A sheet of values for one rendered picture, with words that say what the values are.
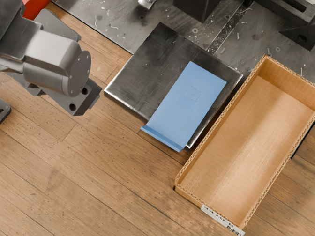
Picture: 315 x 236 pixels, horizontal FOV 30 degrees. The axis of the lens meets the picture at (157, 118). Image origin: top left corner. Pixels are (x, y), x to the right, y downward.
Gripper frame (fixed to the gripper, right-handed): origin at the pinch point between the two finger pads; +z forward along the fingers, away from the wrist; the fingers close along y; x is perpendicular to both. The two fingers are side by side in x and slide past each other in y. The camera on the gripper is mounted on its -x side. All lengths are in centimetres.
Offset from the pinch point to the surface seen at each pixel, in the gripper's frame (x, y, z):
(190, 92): -15.5, 5.7, 12.7
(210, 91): -17.9, 7.8, 13.9
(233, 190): -30.9, -1.5, 10.3
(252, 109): -24.7, 9.6, 16.8
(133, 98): -9.2, -0.4, 10.0
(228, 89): -19.7, 9.7, 15.3
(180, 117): -17.2, 1.9, 10.6
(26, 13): 13.8, -0.9, 8.9
